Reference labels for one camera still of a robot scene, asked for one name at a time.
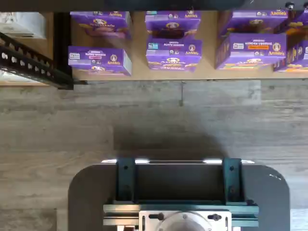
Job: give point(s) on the dark grey mobile robot base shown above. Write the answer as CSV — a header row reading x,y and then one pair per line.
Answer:
x,y
91,192

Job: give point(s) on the grey robot arm base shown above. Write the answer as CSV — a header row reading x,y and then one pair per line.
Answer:
x,y
184,222

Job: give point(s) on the purple Annie's macaroni box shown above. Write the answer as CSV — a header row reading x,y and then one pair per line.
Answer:
x,y
298,21
252,21
296,57
173,55
173,22
101,24
96,60

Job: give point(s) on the purple Annie's box orange label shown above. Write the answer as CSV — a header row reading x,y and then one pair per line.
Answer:
x,y
252,55

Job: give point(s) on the white packages beside shelf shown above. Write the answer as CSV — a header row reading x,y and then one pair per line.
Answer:
x,y
21,24

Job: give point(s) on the black shelf bolt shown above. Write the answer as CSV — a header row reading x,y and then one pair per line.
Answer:
x,y
290,4

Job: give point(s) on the white metal mounting plate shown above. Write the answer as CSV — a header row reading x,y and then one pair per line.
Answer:
x,y
146,220

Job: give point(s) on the black perforated diagonal brace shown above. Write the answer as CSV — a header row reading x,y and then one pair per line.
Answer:
x,y
29,62

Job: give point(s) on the teal aluminium mounting frame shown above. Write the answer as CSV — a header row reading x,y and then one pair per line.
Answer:
x,y
125,183

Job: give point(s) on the dark shelf edge rail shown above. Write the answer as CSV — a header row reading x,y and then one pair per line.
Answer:
x,y
120,5

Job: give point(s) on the black shelf post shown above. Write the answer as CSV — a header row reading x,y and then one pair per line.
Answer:
x,y
62,36

